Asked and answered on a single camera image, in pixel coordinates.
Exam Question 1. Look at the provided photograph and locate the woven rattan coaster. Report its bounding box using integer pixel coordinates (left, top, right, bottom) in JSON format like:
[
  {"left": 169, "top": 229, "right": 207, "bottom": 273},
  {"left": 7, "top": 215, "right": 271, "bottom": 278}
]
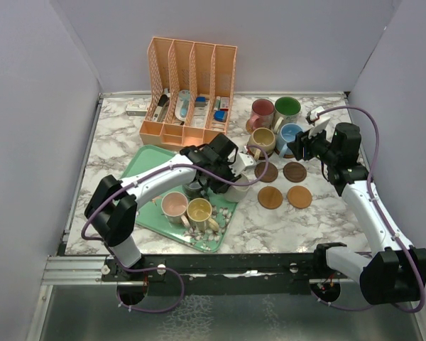
[{"left": 246, "top": 121, "right": 253, "bottom": 134}]

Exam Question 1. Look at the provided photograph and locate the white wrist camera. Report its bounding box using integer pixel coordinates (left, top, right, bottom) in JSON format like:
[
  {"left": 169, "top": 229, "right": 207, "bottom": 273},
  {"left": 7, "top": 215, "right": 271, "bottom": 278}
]
[
  {"left": 306, "top": 106, "right": 330, "bottom": 139},
  {"left": 231, "top": 152, "right": 256, "bottom": 176}
]

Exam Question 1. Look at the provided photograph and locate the beige grey mug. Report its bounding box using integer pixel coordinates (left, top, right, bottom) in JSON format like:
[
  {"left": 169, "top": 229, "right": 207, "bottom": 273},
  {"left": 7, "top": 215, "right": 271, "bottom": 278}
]
[{"left": 224, "top": 174, "right": 250, "bottom": 202}]

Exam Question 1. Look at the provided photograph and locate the white packaged item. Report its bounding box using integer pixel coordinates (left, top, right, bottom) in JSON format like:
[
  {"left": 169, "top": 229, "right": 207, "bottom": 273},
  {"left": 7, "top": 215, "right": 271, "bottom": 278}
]
[{"left": 191, "top": 94, "right": 209, "bottom": 128}]

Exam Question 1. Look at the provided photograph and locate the orange plastic desk organizer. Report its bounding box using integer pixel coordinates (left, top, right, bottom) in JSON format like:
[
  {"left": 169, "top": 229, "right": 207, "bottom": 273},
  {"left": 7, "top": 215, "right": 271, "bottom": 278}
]
[{"left": 139, "top": 37, "right": 237, "bottom": 151}]

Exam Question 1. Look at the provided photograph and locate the pink mug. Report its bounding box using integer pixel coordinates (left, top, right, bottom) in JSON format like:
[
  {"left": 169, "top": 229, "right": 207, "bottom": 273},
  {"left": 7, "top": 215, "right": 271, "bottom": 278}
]
[{"left": 161, "top": 192, "right": 190, "bottom": 229}]

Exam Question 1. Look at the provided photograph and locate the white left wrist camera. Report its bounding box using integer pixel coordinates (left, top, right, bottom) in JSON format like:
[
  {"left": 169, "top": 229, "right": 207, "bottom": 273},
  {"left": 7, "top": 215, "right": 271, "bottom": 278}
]
[{"left": 231, "top": 152, "right": 256, "bottom": 176}]

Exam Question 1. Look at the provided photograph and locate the tan brown mug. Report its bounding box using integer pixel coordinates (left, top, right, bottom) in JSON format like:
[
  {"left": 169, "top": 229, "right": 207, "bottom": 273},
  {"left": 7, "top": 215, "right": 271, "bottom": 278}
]
[{"left": 247, "top": 128, "right": 275, "bottom": 149}]

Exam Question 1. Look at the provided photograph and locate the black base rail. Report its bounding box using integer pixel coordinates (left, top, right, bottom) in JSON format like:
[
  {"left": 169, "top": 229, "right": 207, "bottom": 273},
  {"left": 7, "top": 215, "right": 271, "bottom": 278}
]
[{"left": 102, "top": 253, "right": 344, "bottom": 296}]

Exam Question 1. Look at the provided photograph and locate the yellow mug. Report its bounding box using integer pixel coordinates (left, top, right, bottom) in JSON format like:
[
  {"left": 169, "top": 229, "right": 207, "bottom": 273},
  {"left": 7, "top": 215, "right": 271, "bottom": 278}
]
[{"left": 187, "top": 198, "right": 219, "bottom": 232}]

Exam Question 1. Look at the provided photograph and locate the blue stamp box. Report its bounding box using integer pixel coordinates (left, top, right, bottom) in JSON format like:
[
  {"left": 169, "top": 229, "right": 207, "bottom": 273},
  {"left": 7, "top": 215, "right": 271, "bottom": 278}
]
[{"left": 214, "top": 110, "right": 229, "bottom": 123}]

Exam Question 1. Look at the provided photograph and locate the blue correction tape package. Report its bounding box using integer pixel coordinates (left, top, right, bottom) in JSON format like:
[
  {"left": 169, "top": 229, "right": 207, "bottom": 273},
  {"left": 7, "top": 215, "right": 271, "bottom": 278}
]
[{"left": 175, "top": 90, "right": 190, "bottom": 121}]

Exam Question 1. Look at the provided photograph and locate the dark grey blue mug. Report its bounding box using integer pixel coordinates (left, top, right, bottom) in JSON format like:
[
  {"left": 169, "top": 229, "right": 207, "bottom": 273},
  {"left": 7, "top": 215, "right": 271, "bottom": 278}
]
[{"left": 182, "top": 181, "right": 209, "bottom": 200}]

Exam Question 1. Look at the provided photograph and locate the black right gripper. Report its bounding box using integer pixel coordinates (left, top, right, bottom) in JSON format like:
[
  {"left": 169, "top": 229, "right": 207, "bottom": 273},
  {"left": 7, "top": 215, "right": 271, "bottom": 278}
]
[{"left": 288, "top": 123, "right": 339, "bottom": 166}]

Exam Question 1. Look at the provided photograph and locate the red white small box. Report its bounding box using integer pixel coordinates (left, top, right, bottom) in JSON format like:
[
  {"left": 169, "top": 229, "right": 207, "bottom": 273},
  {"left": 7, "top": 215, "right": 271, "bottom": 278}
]
[{"left": 214, "top": 96, "right": 230, "bottom": 111}]

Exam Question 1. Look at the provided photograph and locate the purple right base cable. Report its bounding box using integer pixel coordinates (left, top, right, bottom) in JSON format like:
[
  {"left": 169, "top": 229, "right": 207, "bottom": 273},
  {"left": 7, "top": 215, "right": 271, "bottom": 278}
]
[{"left": 311, "top": 276, "right": 376, "bottom": 312}]

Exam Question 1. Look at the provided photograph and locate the black white stapler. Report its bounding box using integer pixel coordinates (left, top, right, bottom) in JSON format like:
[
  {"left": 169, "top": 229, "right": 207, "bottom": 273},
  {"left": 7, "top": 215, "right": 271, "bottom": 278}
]
[{"left": 153, "top": 88, "right": 170, "bottom": 122}]

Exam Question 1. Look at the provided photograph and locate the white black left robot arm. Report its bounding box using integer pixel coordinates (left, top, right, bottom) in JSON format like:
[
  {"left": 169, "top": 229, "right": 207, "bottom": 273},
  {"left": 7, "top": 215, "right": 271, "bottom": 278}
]
[{"left": 84, "top": 133, "right": 239, "bottom": 281}]

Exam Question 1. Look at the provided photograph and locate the light blue mug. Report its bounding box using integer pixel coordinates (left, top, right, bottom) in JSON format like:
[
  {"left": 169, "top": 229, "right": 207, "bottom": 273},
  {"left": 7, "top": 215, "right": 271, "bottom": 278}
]
[{"left": 275, "top": 123, "right": 303, "bottom": 154}]

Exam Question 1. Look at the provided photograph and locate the green mug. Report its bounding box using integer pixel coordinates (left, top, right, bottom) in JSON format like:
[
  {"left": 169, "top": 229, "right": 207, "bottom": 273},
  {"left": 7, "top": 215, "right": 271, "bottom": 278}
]
[{"left": 272, "top": 97, "right": 302, "bottom": 134}]

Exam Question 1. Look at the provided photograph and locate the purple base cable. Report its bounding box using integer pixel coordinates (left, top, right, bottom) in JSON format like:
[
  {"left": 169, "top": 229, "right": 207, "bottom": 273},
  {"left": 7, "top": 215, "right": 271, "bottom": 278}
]
[
  {"left": 311, "top": 276, "right": 376, "bottom": 312},
  {"left": 116, "top": 264, "right": 185, "bottom": 314}
]

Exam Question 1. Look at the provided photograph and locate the maroon red mug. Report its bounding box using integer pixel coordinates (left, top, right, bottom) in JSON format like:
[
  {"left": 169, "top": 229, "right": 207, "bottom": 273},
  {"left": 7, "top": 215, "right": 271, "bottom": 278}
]
[{"left": 249, "top": 99, "right": 275, "bottom": 131}]

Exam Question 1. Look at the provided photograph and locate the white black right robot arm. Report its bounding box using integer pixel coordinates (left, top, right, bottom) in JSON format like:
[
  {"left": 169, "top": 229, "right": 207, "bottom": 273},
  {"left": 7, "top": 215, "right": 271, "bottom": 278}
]
[{"left": 289, "top": 123, "right": 426, "bottom": 306}]

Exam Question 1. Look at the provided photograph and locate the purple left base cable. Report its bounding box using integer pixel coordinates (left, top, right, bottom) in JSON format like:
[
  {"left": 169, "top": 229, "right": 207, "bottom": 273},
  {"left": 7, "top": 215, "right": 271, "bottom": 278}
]
[{"left": 116, "top": 264, "right": 185, "bottom": 314}]

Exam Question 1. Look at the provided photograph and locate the small white staples box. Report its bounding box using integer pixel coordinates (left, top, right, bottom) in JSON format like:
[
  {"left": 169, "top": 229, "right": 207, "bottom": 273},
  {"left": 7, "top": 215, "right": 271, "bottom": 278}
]
[{"left": 126, "top": 101, "right": 150, "bottom": 117}]

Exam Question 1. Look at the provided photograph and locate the light orange wooden coaster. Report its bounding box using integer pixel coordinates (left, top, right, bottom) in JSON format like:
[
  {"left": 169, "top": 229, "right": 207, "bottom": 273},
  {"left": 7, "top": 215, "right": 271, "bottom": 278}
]
[{"left": 258, "top": 186, "right": 283, "bottom": 210}]

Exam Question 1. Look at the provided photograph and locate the green floral tray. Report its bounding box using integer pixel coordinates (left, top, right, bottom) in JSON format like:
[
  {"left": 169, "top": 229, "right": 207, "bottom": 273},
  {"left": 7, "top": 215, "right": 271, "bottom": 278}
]
[{"left": 122, "top": 145, "right": 237, "bottom": 253}]

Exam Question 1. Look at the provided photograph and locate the dark walnut coaster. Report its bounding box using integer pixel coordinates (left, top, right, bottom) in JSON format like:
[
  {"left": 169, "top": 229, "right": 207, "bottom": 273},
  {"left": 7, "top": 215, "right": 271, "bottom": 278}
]
[
  {"left": 283, "top": 162, "right": 307, "bottom": 183},
  {"left": 254, "top": 162, "right": 278, "bottom": 183}
]

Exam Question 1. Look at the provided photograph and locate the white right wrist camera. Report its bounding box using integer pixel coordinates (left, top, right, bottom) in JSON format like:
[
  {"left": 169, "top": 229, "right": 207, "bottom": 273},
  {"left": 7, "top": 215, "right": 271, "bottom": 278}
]
[{"left": 306, "top": 106, "right": 330, "bottom": 139}]

